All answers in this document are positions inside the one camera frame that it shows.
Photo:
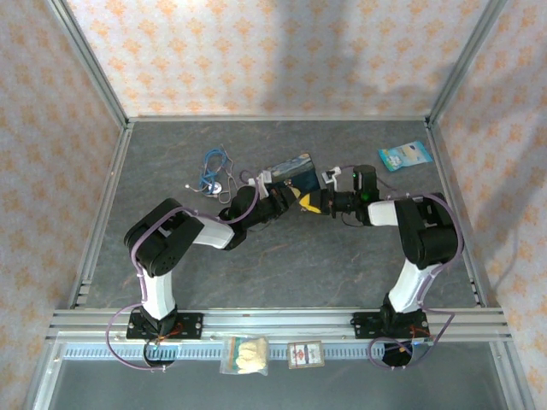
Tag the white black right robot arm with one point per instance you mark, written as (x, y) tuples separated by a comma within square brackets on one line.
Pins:
[(410, 282)]

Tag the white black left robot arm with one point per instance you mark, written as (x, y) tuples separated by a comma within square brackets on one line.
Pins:
[(158, 290)]

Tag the starry night painting box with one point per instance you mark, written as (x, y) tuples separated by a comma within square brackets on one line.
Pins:
[(299, 171)]

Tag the blue white snack packet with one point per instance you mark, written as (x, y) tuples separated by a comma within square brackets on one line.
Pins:
[(406, 156)]

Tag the blue stethoscope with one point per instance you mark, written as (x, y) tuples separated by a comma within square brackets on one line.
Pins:
[(209, 175)]

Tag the clear bag of crackers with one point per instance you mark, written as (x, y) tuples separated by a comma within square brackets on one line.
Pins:
[(245, 354)]

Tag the playing card box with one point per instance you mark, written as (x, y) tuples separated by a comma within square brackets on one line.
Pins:
[(305, 354)]

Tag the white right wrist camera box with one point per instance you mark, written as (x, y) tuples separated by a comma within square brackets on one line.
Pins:
[(331, 177)]

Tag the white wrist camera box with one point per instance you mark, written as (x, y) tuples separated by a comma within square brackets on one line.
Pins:
[(262, 181), (331, 177)]

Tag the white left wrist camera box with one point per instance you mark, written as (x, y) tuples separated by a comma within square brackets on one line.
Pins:
[(262, 181)]

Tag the aluminium table back rail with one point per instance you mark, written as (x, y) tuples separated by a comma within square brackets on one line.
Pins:
[(278, 118)]

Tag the aluminium table side rail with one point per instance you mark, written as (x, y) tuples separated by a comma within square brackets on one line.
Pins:
[(457, 213), (104, 213)]

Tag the aluminium front mounting rail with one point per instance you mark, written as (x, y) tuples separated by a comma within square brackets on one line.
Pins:
[(278, 323)]

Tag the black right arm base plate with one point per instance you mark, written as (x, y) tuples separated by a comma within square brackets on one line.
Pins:
[(363, 325)]

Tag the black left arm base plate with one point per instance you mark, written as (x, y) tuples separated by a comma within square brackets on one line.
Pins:
[(190, 325)]

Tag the aluminium frame post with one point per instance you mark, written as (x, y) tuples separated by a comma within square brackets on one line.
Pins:
[(466, 64), (94, 64)]

